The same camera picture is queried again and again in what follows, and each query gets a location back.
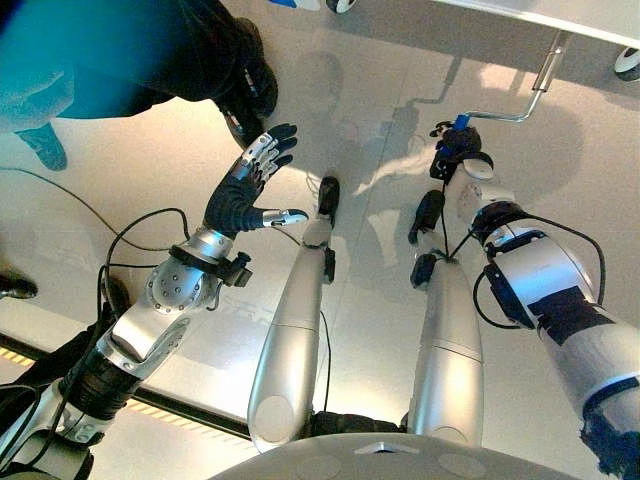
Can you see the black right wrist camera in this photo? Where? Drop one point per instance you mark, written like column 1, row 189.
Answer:
column 441, row 167

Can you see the robot right arm silver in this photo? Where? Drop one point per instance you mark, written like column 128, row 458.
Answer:
column 540, row 270

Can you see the person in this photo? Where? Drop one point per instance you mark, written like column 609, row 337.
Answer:
column 125, row 50

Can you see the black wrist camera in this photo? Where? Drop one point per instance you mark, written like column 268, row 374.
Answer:
column 441, row 167
column 241, row 270

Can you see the robot right leg silver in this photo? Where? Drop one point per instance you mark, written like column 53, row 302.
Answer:
column 450, row 340

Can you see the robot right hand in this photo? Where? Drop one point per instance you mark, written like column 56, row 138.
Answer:
column 462, row 142

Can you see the white black bed caster wheel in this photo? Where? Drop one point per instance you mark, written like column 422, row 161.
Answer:
column 627, row 62
column 342, row 4

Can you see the black shoe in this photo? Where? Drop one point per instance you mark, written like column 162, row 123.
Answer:
column 15, row 287

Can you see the silver bed crank blue grip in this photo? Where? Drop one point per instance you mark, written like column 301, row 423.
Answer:
column 530, row 102

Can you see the robot left leg silver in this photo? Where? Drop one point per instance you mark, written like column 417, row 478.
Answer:
column 295, row 320

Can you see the robot torso silver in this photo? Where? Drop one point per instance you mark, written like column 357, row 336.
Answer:
column 380, row 460

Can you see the black yellow floor strip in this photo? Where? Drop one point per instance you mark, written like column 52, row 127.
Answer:
column 165, row 406

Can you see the robot left arm silver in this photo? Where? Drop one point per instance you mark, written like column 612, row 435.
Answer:
column 150, row 320

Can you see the robot leg silver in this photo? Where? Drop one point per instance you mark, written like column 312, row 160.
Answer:
column 450, row 340
column 295, row 320

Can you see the white hospital bed frame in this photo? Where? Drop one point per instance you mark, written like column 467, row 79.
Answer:
column 550, row 12

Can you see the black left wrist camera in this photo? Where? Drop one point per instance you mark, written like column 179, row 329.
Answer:
column 241, row 270

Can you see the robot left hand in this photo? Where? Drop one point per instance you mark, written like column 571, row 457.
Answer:
column 232, row 205

